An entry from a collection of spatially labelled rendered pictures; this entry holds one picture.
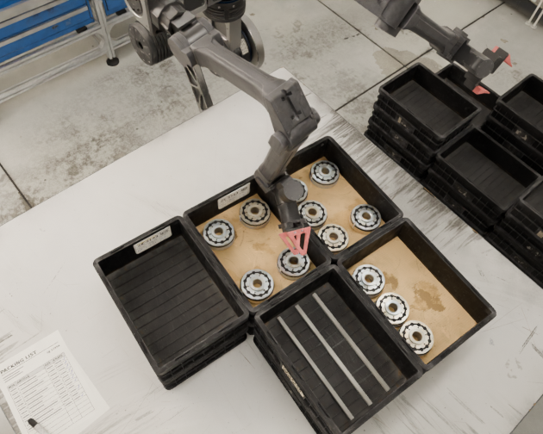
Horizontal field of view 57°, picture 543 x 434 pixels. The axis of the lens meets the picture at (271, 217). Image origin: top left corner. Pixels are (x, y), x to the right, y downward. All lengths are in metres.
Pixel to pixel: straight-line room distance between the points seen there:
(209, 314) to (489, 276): 1.00
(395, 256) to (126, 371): 0.93
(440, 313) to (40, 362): 1.24
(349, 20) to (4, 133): 2.36
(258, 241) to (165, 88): 1.80
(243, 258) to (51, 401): 0.71
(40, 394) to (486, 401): 1.36
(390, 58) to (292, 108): 2.58
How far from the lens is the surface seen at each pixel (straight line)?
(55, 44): 3.19
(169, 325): 1.54
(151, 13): 1.36
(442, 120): 2.60
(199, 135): 2.06
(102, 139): 3.04
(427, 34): 1.39
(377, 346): 1.56
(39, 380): 1.72
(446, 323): 1.66
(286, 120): 1.03
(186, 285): 1.58
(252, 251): 1.62
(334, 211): 1.73
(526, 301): 1.96
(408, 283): 1.66
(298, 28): 3.68
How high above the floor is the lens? 2.28
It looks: 59 degrees down
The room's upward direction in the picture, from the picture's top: 7 degrees clockwise
